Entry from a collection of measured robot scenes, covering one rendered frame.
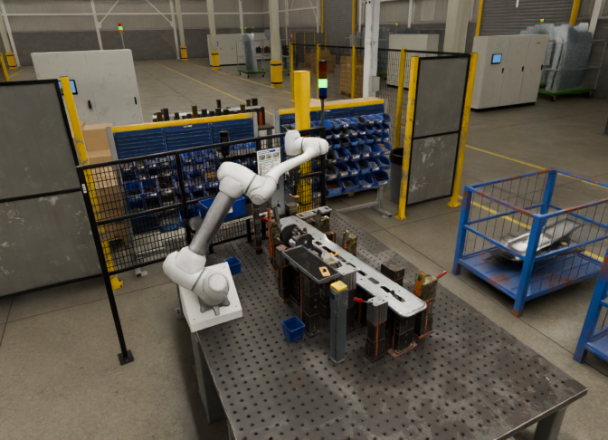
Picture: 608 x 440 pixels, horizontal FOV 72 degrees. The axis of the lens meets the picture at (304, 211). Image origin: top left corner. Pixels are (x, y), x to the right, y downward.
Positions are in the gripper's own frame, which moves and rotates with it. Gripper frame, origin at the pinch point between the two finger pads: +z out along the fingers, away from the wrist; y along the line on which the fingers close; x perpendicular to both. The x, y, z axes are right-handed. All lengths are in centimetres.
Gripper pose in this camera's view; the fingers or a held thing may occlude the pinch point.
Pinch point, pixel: (293, 190)
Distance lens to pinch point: 291.8
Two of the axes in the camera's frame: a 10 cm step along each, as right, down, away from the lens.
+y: 8.4, -2.3, 4.9
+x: -5.4, -3.3, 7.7
